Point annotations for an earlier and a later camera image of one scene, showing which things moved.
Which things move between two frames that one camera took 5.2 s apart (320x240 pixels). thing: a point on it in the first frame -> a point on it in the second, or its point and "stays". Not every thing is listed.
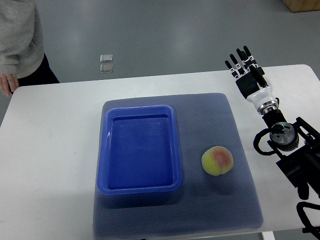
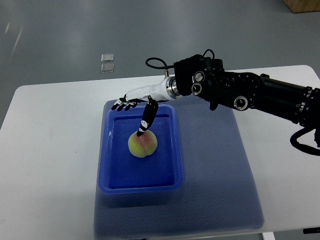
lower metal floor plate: [105, 68] stays
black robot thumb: [258, 73] -> [149, 114]
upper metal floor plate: [105, 58] stays
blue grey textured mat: [205, 203] stays
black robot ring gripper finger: [240, 71] -> [115, 105]
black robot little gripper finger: [232, 70] -> [123, 99]
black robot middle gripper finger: [244, 59] -> [121, 106]
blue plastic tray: [139, 150] stays
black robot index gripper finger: [253, 61] -> [128, 106]
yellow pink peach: [216, 160] -> [142, 146]
